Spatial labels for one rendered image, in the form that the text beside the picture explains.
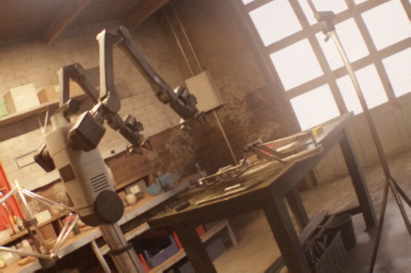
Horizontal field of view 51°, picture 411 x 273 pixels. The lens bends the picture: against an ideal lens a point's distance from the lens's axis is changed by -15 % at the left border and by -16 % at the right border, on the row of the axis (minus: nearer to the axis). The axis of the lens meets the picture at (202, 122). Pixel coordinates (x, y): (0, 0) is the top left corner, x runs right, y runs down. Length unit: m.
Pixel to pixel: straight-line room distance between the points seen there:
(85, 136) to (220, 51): 4.05
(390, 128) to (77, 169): 3.93
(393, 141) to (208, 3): 2.78
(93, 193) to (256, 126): 3.91
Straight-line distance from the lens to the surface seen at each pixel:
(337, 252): 3.00
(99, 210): 2.14
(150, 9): 5.68
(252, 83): 5.74
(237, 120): 5.94
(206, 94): 5.94
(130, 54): 2.31
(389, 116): 5.34
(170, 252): 4.11
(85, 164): 2.14
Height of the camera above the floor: 1.24
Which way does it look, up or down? level
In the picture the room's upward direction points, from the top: 24 degrees counter-clockwise
